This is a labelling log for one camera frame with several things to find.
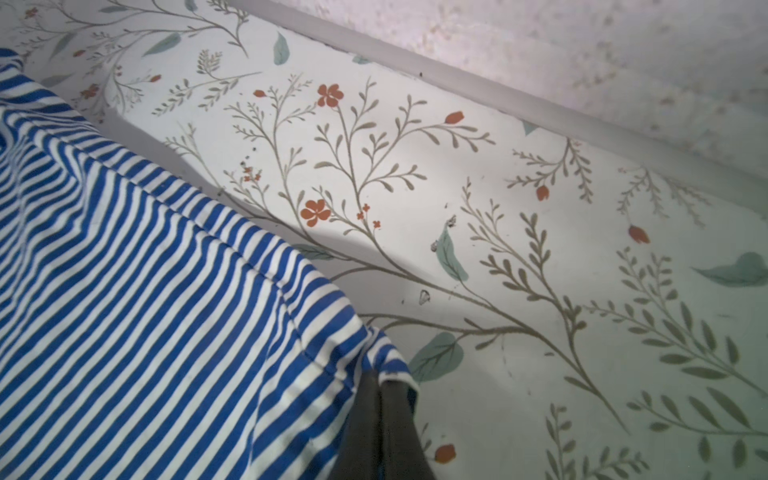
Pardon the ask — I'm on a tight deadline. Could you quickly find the blue white striped tank top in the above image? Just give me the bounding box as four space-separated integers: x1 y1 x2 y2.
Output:
1 49 418 479

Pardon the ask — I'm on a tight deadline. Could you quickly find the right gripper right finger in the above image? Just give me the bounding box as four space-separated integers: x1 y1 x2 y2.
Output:
380 381 436 480

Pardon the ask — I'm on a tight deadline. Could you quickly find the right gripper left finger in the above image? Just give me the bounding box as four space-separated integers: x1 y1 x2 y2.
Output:
329 370 381 480

